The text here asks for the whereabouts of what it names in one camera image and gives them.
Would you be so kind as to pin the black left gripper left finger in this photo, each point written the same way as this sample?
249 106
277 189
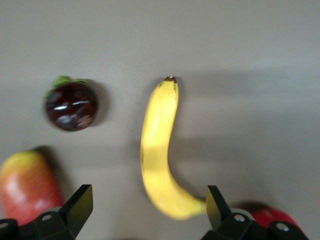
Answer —
62 225

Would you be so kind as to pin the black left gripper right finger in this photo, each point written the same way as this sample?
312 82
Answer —
232 227

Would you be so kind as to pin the yellow banana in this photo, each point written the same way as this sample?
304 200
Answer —
157 150

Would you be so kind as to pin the red pomegranate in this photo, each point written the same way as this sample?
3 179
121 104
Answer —
270 213

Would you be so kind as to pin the red yellow mango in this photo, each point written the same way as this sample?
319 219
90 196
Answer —
27 185

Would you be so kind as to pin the dark purple mangosteen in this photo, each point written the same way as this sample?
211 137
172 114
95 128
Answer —
71 107

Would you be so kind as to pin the brown table mat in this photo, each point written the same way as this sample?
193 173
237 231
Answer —
225 50

